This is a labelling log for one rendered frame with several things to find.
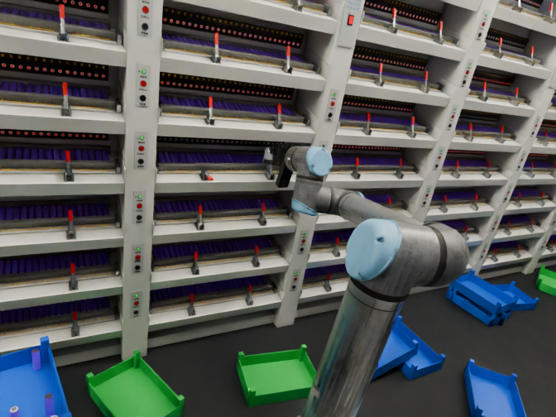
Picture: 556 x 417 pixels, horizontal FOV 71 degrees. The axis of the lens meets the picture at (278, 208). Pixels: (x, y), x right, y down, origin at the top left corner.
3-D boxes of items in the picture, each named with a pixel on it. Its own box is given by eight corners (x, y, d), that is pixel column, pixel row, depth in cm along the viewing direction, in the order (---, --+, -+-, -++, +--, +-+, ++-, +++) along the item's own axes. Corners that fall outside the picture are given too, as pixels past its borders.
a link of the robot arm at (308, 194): (327, 218, 126) (334, 180, 125) (293, 213, 123) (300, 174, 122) (318, 214, 135) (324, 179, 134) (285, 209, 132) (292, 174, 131)
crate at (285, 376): (301, 357, 173) (305, 343, 170) (320, 395, 156) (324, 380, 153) (236, 366, 162) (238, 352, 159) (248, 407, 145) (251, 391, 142)
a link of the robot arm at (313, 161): (307, 176, 120) (313, 144, 119) (287, 173, 131) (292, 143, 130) (332, 180, 125) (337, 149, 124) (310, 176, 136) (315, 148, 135)
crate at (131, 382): (183, 414, 138) (184, 397, 135) (130, 451, 123) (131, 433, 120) (137, 364, 155) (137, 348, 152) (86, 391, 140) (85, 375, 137)
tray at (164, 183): (303, 189, 163) (310, 170, 157) (153, 193, 134) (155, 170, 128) (283, 163, 176) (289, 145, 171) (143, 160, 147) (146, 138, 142)
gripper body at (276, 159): (287, 143, 148) (304, 144, 138) (286, 166, 150) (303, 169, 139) (270, 143, 145) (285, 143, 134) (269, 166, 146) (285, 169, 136)
